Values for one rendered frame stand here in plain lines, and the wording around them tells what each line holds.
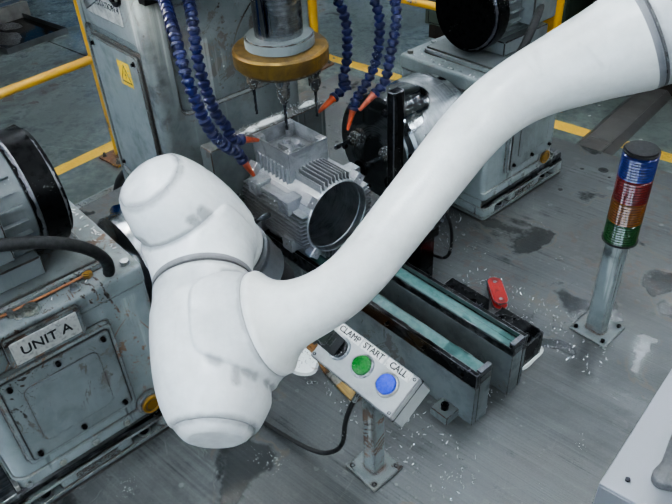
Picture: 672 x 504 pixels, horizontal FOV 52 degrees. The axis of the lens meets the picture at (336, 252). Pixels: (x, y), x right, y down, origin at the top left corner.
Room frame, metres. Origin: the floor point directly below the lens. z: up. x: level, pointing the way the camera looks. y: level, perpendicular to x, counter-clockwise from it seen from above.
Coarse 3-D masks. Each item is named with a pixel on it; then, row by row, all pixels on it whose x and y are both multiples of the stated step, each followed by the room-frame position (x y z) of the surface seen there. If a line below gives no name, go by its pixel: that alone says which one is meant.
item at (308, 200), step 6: (252, 162) 1.25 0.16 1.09; (252, 168) 1.24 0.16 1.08; (258, 168) 1.25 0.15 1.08; (354, 174) 1.19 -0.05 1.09; (360, 174) 1.19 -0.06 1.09; (354, 180) 1.18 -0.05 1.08; (360, 180) 1.19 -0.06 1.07; (306, 192) 1.12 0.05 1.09; (306, 198) 1.11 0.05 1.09; (312, 198) 1.11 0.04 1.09; (306, 204) 1.10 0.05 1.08; (312, 204) 1.11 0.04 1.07; (306, 252) 1.11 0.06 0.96; (312, 252) 1.10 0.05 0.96; (318, 252) 1.11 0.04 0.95
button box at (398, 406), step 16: (352, 336) 0.74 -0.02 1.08; (320, 352) 0.74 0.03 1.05; (352, 352) 0.72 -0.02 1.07; (368, 352) 0.71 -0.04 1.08; (384, 352) 0.70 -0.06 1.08; (336, 368) 0.70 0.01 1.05; (384, 368) 0.68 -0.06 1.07; (400, 368) 0.67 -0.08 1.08; (352, 384) 0.67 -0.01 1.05; (368, 384) 0.66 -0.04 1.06; (400, 384) 0.65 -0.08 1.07; (416, 384) 0.64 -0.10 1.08; (368, 400) 0.64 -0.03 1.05; (384, 400) 0.64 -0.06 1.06; (400, 400) 0.63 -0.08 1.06; (416, 400) 0.64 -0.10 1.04; (400, 416) 0.62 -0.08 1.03
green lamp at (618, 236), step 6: (606, 222) 1.01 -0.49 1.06; (606, 228) 1.00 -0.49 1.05; (612, 228) 0.99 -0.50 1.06; (618, 228) 0.98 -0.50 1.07; (624, 228) 0.98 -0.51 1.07; (630, 228) 0.97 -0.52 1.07; (636, 228) 0.98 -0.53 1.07; (606, 234) 1.00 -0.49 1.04; (612, 234) 0.99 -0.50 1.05; (618, 234) 0.98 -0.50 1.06; (624, 234) 0.98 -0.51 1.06; (630, 234) 0.97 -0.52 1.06; (636, 234) 0.98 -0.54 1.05; (606, 240) 0.99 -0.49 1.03; (612, 240) 0.98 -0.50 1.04; (618, 240) 0.98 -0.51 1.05; (624, 240) 0.97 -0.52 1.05; (630, 240) 0.97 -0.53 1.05; (636, 240) 0.98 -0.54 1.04; (624, 246) 0.97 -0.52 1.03
